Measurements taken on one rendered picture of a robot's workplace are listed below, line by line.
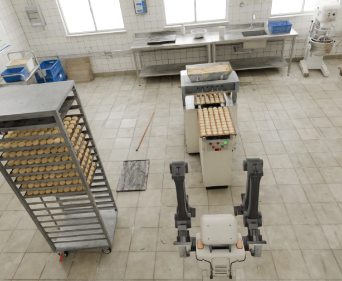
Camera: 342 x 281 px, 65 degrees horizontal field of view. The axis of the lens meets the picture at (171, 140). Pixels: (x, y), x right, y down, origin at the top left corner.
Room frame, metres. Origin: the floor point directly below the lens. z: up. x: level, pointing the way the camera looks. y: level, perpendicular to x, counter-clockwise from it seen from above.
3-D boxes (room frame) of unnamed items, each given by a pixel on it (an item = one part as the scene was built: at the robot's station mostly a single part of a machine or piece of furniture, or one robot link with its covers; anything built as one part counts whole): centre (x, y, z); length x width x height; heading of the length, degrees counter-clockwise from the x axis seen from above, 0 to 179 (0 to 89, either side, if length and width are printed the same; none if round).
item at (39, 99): (1.91, 1.07, 0.93); 0.64 x 0.51 x 1.78; 87
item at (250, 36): (5.87, -1.12, 0.61); 3.40 x 0.70 x 1.22; 83
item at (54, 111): (1.67, 0.77, 0.97); 0.03 x 0.03 x 1.70; 87
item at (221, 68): (3.21, -0.58, 1.28); 0.54 x 0.27 x 0.06; 86
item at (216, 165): (2.70, -0.54, 0.45); 0.70 x 0.34 x 0.90; 176
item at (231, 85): (3.21, -0.58, 1.01); 0.72 x 0.33 x 0.34; 86
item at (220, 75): (3.21, -0.58, 1.25); 0.56 x 0.29 x 0.14; 86
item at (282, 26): (5.70, -2.53, 0.95); 0.40 x 0.30 x 0.14; 86
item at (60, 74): (6.18, 2.62, 0.30); 0.60 x 0.40 x 0.20; 173
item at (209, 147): (2.34, -0.51, 0.77); 0.24 x 0.04 x 0.14; 86
